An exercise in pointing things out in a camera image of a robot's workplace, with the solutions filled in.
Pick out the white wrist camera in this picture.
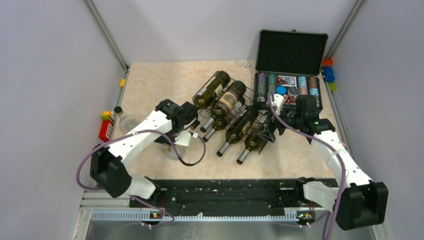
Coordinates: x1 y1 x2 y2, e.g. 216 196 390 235
270 93 285 116
174 130 199 148

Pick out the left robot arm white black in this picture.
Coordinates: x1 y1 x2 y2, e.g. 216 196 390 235
88 99 198 207

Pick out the green wine bottle front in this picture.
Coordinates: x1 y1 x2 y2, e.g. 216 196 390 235
202 118 230 143

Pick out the clear tall glass bottle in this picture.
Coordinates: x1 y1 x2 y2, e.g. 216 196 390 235
158 144 188 160

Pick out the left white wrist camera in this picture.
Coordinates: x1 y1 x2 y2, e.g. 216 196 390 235
174 130 199 148

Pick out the black poker chip case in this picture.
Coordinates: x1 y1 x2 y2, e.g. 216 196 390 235
253 29 328 111

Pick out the clear round bottle left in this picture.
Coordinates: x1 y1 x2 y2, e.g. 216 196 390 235
114 106 141 135

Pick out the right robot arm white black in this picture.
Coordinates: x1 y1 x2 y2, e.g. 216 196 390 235
267 93 389 231

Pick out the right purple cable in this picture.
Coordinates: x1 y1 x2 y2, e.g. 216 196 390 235
268 92 347 240

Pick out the blue orange toy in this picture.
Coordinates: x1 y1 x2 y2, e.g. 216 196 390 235
321 59 336 92

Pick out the red toy block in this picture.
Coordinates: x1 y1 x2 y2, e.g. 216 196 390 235
98 111 115 142

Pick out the green wine bottle back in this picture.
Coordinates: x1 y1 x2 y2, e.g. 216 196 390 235
236 111 273 165

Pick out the dark bottle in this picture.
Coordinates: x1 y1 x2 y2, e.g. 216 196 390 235
193 70 231 110

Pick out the black wire wine rack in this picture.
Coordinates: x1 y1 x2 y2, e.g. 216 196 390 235
192 70 263 157

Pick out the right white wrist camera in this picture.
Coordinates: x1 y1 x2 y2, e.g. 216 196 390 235
270 93 285 116

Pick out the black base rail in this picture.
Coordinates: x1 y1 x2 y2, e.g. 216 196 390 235
145 178 319 217

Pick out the green wine bottle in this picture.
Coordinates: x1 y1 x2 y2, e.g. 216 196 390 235
236 111 273 165
216 106 259 157
200 80 247 133
202 118 230 143

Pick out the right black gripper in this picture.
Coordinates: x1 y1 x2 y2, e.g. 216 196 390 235
258 103 304 143

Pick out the small clear glass lid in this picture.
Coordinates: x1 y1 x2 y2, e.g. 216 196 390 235
234 59 251 68

